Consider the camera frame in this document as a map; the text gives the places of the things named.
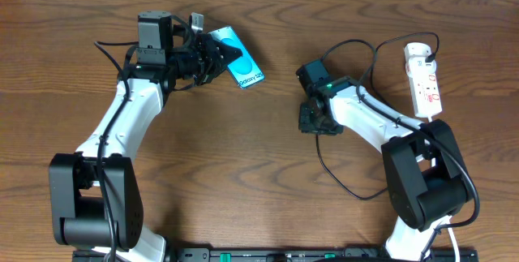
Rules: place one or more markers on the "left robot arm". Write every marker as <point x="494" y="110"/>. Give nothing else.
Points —
<point x="95" y="201"/>

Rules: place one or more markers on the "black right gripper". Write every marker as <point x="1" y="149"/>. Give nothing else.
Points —
<point x="305" y="125"/>

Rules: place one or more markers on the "white power strip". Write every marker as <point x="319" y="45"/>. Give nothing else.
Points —
<point x="423" y="82"/>

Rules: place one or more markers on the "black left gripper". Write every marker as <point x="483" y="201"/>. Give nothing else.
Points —
<point x="208" y="57"/>

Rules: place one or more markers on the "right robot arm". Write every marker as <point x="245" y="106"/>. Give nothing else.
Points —
<point x="427" y="181"/>

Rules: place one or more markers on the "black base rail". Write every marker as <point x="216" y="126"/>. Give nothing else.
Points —
<point x="227" y="255"/>

